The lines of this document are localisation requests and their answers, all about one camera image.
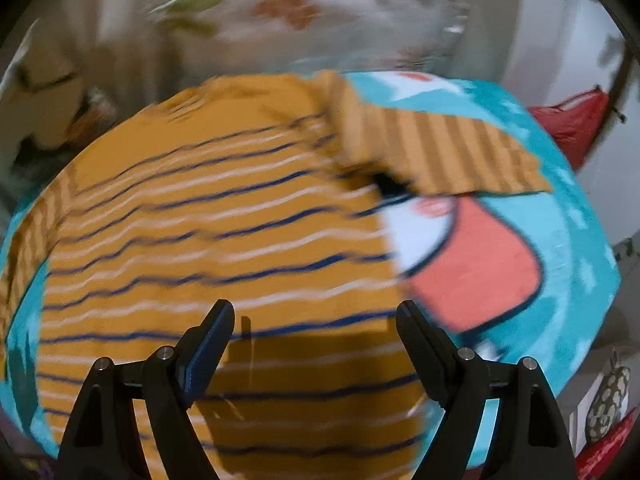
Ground mustard striped small sweater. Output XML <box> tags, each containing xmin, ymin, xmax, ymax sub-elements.
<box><xmin>0</xmin><ymin>71</ymin><xmax>554</xmax><ymax>480</ymax></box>

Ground spotted pineapple cushion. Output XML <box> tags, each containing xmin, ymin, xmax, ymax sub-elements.
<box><xmin>585</xmin><ymin>351</ymin><xmax>630</xmax><ymax>444</ymax></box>

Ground turquoise star cartoon blanket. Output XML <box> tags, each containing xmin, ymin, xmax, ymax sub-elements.
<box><xmin>0</xmin><ymin>70</ymin><xmax>623</xmax><ymax>470</ymax></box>

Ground red plastic bag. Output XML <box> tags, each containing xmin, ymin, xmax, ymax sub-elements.
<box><xmin>527</xmin><ymin>86</ymin><xmax>608</xmax><ymax>171</ymax></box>

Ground cream pillow with black print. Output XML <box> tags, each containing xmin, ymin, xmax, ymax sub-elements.
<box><xmin>1</xmin><ymin>21</ymin><xmax>118</xmax><ymax>172</ymax></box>

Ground white floral pillow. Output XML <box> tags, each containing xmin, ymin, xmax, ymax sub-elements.
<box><xmin>143</xmin><ymin>0</ymin><xmax>473</xmax><ymax>77</ymax></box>

